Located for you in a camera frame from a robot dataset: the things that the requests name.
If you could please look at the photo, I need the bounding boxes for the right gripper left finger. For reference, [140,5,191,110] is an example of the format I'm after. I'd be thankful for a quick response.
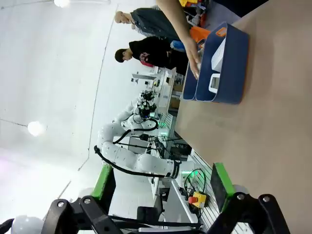
[41,163,122,234]

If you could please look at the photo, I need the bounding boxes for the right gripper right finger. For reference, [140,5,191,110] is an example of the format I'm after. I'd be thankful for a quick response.
[207,162,291,234]

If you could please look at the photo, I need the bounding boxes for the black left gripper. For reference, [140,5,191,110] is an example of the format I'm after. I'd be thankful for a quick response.
[136,103,157,120]

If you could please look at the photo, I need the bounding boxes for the person's right forearm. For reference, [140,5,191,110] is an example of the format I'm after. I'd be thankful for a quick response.
[156,0,197,46]

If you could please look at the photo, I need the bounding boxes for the person's right hand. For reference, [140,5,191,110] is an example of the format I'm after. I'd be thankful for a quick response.
[185,36,204,80]

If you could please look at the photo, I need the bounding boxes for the white cardboard box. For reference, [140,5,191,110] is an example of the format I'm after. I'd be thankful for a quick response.
[159,68,176,108]

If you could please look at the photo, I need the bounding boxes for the person in black hoodie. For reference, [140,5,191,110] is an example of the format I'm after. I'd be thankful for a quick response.
[114,36,190,75]

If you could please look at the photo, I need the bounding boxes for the yellow emergency stop button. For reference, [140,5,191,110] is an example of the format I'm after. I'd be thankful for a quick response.
[188,191,208,209]

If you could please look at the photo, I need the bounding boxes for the white clock with display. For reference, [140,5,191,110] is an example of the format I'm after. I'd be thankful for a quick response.
[208,73,221,95]

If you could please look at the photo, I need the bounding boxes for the person in grey sweater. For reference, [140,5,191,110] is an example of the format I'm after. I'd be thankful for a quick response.
[114,7,182,41]

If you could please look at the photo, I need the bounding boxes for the white rectangular clock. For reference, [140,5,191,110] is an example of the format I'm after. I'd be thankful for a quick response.
[210,36,228,72]

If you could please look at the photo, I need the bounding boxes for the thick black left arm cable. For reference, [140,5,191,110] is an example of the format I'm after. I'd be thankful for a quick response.
[94,117,172,178]

